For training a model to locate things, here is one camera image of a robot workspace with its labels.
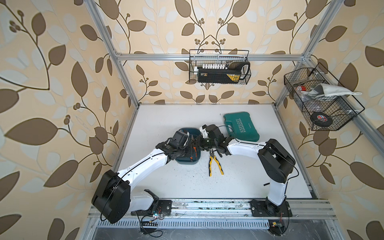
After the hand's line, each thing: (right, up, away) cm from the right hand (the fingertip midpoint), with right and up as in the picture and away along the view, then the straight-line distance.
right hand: (190, 143), depth 88 cm
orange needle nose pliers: (+3, -3, -5) cm, 6 cm away
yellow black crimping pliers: (+14, -8, +4) cm, 16 cm away
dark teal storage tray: (+2, -6, -7) cm, 9 cm away
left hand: (+2, -3, -5) cm, 6 cm away
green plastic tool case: (+34, +10, +14) cm, 38 cm away
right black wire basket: (+68, +18, -13) cm, 71 cm away
